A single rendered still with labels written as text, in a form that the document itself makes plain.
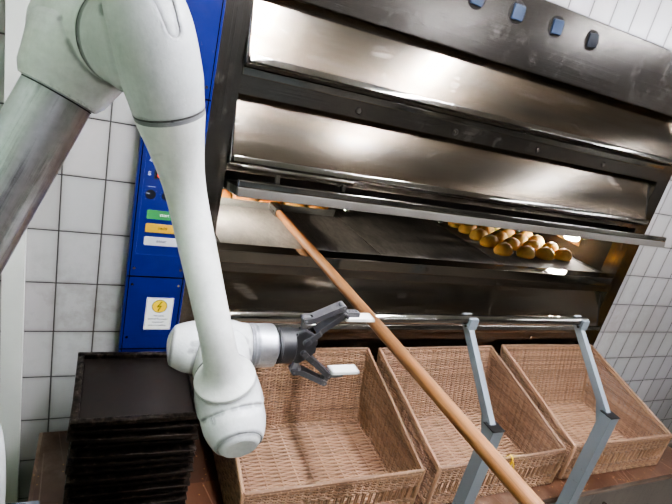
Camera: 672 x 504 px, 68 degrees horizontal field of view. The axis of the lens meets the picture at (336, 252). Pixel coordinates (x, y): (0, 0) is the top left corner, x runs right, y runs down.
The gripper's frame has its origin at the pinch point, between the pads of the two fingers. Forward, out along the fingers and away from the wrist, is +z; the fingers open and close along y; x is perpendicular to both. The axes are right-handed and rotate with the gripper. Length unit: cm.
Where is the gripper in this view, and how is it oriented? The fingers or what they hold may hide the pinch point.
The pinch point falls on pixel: (359, 343)
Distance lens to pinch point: 114.6
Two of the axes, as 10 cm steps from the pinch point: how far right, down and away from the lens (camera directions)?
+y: -2.3, 9.2, 3.3
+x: 3.8, 3.9, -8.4
